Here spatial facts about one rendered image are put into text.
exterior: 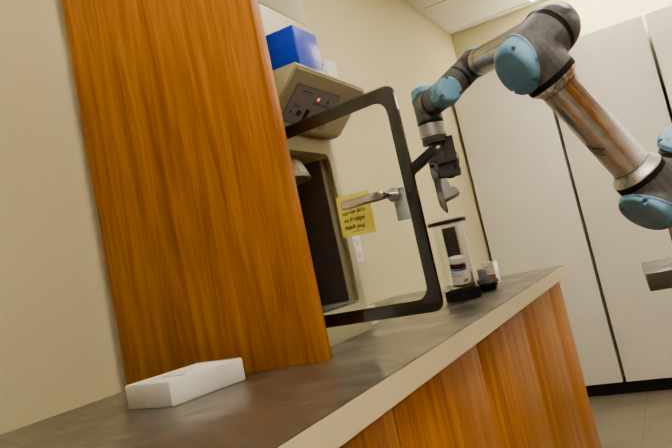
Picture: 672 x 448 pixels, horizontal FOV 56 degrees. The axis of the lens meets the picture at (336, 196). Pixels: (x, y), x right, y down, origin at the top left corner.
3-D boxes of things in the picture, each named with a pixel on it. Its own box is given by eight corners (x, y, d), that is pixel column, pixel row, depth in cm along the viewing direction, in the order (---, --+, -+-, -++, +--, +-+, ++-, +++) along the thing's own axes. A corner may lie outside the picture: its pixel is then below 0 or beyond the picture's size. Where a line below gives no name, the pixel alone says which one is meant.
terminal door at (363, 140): (310, 330, 124) (270, 134, 128) (445, 310, 105) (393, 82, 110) (307, 331, 123) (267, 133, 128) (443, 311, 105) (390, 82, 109)
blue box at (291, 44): (260, 81, 132) (252, 40, 133) (286, 88, 141) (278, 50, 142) (300, 65, 127) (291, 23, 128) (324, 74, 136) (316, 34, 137)
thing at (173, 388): (127, 410, 105) (123, 385, 105) (202, 383, 118) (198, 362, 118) (172, 407, 98) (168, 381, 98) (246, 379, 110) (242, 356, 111)
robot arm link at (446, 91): (456, 61, 169) (439, 75, 180) (430, 87, 166) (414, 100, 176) (476, 82, 170) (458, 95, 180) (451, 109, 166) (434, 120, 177)
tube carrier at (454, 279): (445, 297, 182) (428, 224, 185) (482, 289, 180) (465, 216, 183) (443, 300, 172) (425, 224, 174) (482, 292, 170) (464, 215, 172)
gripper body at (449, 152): (461, 174, 175) (451, 132, 176) (430, 181, 176) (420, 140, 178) (462, 177, 182) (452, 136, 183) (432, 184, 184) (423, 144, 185)
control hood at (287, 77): (257, 126, 128) (247, 79, 129) (332, 139, 157) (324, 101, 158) (305, 109, 123) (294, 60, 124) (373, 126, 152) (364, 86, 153)
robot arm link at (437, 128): (416, 125, 178) (419, 130, 186) (420, 141, 178) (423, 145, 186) (443, 119, 177) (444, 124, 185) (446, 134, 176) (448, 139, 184)
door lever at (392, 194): (358, 212, 115) (355, 198, 115) (401, 200, 109) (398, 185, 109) (340, 214, 110) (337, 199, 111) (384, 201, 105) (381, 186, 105)
